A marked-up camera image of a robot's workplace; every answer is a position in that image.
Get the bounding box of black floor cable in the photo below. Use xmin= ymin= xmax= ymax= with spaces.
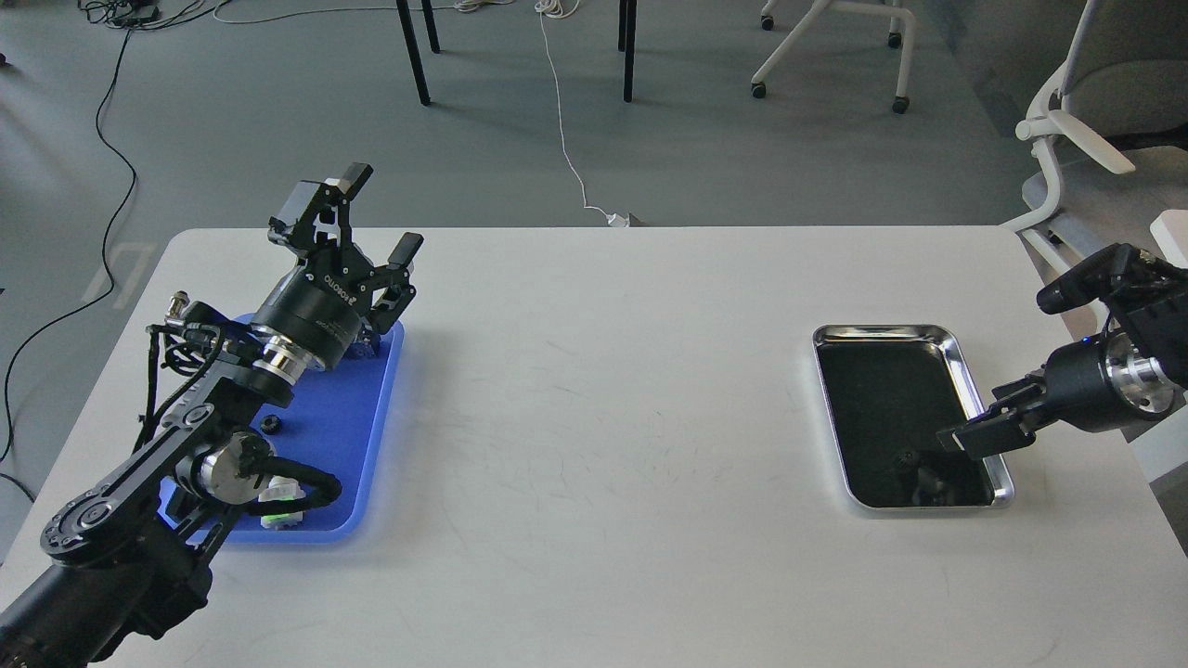
xmin=0 ymin=0 xmax=214 ymax=502

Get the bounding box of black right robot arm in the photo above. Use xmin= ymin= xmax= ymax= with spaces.
xmin=937 ymin=244 xmax=1187 ymax=459

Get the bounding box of black table leg right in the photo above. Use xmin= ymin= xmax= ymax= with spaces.
xmin=618 ymin=0 xmax=638 ymax=103

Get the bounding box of white floor cable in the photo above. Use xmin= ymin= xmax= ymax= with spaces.
xmin=213 ymin=0 xmax=632 ymax=227

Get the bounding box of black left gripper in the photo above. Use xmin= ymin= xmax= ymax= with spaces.
xmin=249 ymin=163 xmax=424 ymax=371

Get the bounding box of white chair base with castors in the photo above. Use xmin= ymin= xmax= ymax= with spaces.
xmin=751 ymin=0 xmax=918 ymax=115

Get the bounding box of black table leg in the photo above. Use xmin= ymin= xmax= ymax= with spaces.
xmin=618 ymin=0 xmax=638 ymax=103
xmin=394 ymin=0 xmax=441 ymax=107

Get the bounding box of grey white office chair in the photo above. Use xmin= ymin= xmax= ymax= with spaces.
xmin=1006 ymin=1 xmax=1187 ymax=275

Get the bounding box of shiny metal tray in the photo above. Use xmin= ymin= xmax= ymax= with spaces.
xmin=813 ymin=323 xmax=1015 ymax=513

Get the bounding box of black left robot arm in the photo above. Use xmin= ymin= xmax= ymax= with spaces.
xmin=4 ymin=163 xmax=423 ymax=667

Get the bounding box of blue plastic tray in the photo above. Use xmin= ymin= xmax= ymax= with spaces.
xmin=226 ymin=323 xmax=405 ymax=546

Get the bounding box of green push button switch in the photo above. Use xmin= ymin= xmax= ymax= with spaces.
xmin=343 ymin=328 xmax=383 ymax=360

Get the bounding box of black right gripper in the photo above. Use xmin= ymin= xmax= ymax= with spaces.
xmin=935 ymin=344 xmax=1129 ymax=460

